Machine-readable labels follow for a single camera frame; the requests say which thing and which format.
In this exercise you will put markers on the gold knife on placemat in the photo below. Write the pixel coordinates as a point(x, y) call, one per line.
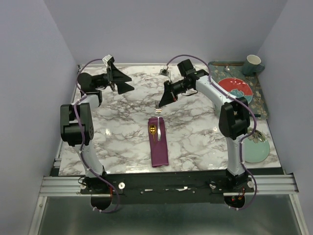
point(227, 64)

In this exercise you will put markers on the gold spoon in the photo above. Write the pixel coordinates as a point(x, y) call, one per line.
point(153, 131)

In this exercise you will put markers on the light green plate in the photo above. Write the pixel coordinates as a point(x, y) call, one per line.
point(256, 148)

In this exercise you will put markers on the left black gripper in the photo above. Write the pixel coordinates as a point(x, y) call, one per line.
point(114, 75)

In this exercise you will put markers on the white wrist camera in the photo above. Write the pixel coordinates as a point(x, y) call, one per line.
point(166, 73)
point(108, 60)

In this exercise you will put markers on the red and teal plate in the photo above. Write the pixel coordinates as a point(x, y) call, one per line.
point(237, 87)

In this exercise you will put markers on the dark teal mug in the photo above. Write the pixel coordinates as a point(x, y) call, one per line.
point(252, 64)

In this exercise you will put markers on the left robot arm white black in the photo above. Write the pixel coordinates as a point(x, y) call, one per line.
point(76, 124)

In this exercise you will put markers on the purple cloth napkin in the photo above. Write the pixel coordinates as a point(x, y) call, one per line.
point(159, 149)

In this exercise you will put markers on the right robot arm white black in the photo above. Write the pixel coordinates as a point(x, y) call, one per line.
point(234, 118)

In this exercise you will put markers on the aluminium frame rail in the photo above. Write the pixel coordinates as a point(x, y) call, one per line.
point(273, 210)

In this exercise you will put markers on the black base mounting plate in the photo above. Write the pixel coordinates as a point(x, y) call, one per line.
point(211, 186)

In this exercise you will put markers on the silver fork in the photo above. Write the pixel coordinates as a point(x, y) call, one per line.
point(158, 112)

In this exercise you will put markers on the silver spoon on placemat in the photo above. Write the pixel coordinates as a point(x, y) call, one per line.
point(227, 70)

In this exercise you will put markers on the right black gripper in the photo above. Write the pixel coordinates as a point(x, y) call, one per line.
point(168, 97)

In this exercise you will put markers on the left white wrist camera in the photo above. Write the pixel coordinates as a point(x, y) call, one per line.
point(108, 60)

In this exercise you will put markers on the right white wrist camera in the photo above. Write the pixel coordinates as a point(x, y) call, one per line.
point(166, 73)

